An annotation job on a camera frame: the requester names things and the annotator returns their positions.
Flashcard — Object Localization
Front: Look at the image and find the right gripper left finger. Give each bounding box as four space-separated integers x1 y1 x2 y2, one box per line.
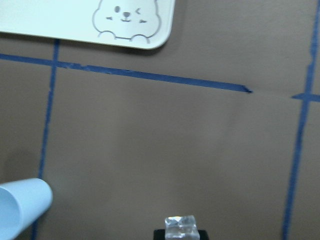
153 229 165 240

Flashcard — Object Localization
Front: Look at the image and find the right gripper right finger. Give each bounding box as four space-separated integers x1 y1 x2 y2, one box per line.
198 229 209 240

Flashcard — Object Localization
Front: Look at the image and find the clear ice cube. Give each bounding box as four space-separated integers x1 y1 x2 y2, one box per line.
164 215 200 240

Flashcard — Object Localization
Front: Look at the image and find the cream bear serving tray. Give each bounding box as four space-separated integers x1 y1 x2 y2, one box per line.
0 0 176 50

